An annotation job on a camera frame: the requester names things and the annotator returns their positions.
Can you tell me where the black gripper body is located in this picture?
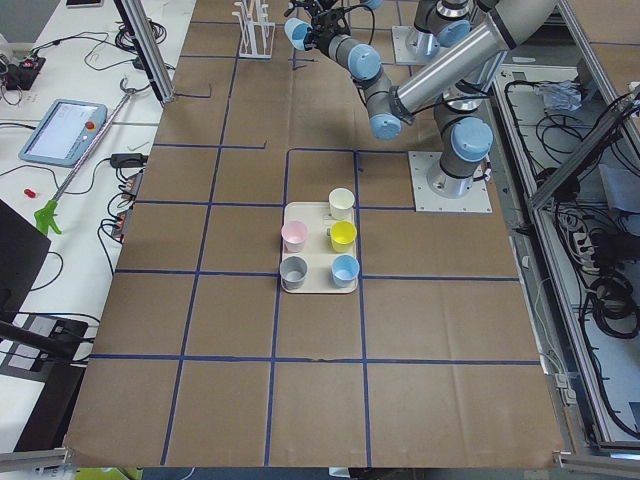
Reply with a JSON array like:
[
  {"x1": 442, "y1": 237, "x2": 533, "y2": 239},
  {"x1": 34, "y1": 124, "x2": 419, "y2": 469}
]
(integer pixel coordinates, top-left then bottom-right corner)
[{"x1": 311, "y1": 7, "x2": 348, "y2": 50}]

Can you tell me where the light blue cup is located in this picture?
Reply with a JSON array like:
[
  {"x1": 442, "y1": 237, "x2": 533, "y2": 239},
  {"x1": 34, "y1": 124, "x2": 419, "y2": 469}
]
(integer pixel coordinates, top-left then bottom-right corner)
[
  {"x1": 331, "y1": 254, "x2": 360, "y2": 288},
  {"x1": 284, "y1": 18, "x2": 312, "y2": 51}
]

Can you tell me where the cream white cup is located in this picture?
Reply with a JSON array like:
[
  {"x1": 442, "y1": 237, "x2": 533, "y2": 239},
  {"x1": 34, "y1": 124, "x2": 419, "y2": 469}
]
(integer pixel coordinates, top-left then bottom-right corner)
[{"x1": 328, "y1": 187, "x2": 355, "y2": 220}]

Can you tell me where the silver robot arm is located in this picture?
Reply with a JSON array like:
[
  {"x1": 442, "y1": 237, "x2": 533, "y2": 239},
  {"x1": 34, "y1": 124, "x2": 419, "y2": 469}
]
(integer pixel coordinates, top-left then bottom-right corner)
[
  {"x1": 284, "y1": 1, "x2": 475, "y2": 65},
  {"x1": 285, "y1": 1, "x2": 556, "y2": 199}
]

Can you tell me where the pink cup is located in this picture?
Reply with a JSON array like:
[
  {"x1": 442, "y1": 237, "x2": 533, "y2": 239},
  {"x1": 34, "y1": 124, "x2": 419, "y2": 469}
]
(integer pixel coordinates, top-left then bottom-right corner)
[{"x1": 281, "y1": 220, "x2": 309, "y2": 253}]

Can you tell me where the yellow cup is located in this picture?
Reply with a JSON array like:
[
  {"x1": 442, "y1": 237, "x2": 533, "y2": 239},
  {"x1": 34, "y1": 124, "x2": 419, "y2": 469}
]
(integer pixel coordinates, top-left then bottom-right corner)
[{"x1": 329, "y1": 220, "x2": 357, "y2": 253}]

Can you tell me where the grey cup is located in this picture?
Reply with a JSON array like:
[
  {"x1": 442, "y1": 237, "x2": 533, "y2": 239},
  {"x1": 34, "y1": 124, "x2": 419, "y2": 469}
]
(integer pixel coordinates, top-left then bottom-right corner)
[{"x1": 279, "y1": 256, "x2": 308, "y2": 291}]

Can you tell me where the light blue cup front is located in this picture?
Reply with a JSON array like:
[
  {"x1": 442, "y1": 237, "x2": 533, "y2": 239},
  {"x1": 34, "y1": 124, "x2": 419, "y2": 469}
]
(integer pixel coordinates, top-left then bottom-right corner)
[{"x1": 331, "y1": 254, "x2": 360, "y2": 288}]

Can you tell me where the black power adapter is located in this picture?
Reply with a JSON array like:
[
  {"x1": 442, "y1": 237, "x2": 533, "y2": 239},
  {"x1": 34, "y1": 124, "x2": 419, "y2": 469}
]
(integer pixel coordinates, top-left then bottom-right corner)
[{"x1": 109, "y1": 153, "x2": 148, "y2": 169}]

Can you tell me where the cream plastic tray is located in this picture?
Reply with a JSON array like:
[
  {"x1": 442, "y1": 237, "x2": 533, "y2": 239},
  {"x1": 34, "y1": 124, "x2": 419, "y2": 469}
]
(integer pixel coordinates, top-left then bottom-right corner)
[{"x1": 281, "y1": 202, "x2": 358, "y2": 294}]

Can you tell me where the crumpled white paper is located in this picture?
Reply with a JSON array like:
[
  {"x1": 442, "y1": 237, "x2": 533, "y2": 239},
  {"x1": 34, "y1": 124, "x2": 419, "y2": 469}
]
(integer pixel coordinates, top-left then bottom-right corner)
[{"x1": 534, "y1": 80, "x2": 582, "y2": 112}]

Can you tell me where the blue teach pendant tablet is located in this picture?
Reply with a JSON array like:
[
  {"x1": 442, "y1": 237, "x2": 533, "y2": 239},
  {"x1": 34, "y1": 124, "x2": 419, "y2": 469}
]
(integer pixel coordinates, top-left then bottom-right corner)
[{"x1": 18, "y1": 99, "x2": 108, "y2": 167}]

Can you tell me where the black monitor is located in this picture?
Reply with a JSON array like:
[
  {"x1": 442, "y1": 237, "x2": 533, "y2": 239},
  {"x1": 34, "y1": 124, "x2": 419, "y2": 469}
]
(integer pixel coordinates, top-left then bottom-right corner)
[{"x1": 0, "y1": 198, "x2": 89, "y2": 361}]

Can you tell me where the white wire cup rack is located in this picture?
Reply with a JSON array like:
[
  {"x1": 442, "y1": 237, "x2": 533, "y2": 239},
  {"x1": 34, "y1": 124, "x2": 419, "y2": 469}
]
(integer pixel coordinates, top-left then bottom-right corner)
[{"x1": 232, "y1": 0, "x2": 276, "y2": 60}]

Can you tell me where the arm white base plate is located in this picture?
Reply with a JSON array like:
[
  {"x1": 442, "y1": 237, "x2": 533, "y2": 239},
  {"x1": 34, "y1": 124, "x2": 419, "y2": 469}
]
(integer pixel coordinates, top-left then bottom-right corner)
[
  {"x1": 392, "y1": 26, "x2": 440, "y2": 65},
  {"x1": 408, "y1": 151, "x2": 493, "y2": 214}
]

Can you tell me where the aluminium frame post left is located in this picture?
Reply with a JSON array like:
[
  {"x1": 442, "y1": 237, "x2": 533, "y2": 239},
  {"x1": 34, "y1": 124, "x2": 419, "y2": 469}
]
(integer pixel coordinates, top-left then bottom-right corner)
[{"x1": 114, "y1": 0, "x2": 175, "y2": 106}]

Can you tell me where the aluminium frame strut right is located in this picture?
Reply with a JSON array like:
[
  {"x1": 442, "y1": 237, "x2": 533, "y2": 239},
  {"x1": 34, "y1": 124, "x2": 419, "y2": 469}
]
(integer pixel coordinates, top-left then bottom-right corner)
[{"x1": 529, "y1": 86, "x2": 639, "y2": 211}]

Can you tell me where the green handled reacher grabber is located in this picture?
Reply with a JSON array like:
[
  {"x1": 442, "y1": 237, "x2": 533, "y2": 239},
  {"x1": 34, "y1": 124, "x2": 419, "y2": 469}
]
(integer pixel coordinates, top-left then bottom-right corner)
[{"x1": 33, "y1": 74, "x2": 141, "y2": 236}]

